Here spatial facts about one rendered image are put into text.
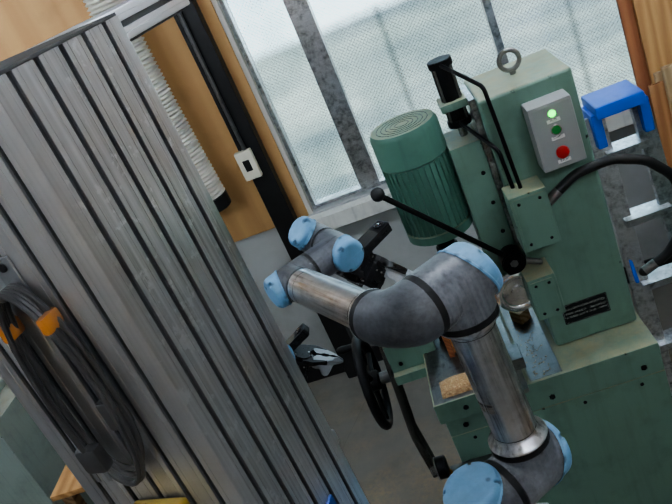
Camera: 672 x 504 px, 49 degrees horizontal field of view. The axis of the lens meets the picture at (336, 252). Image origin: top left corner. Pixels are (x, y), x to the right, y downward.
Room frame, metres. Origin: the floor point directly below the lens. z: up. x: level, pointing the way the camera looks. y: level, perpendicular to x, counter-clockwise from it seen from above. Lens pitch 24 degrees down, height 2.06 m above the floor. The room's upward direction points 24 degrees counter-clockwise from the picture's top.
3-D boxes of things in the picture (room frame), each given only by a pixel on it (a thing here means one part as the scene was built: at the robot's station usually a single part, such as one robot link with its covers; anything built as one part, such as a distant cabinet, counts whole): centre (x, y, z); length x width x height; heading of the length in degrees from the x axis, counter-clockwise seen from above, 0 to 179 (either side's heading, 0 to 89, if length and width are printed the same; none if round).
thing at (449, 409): (1.77, -0.17, 0.87); 0.61 x 0.30 x 0.06; 170
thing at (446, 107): (1.74, -0.41, 1.53); 0.08 x 0.08 x 0.17; 80
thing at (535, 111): (1.57, -0.57, 1.40); 0.10 x 0.06 x 0.16; 80
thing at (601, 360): (1.74, -0.40, 0.76); 0.57 x 0.45 x 0.09; 80
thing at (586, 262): (1.71, -0.56, 1.16); 0.22 x 0.22 x 0.72; 80
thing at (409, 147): (1.76, -0.28, 1.35); 0.18 x 0.18 x 0.31
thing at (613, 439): (1.74, -0.40, 0.35); 0.58 x 0.45 x 0.71; 80
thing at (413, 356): (1.78, -0.08, 0.91); 0.15 x 0.14 x 0.09; 170
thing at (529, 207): (1.58, -0.46, 1.22); 0.09 x 0.08 x 0.15; 80
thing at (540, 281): (1.58, -0.43, 1.02); 0.09 x 0.07 x 0.12; 170
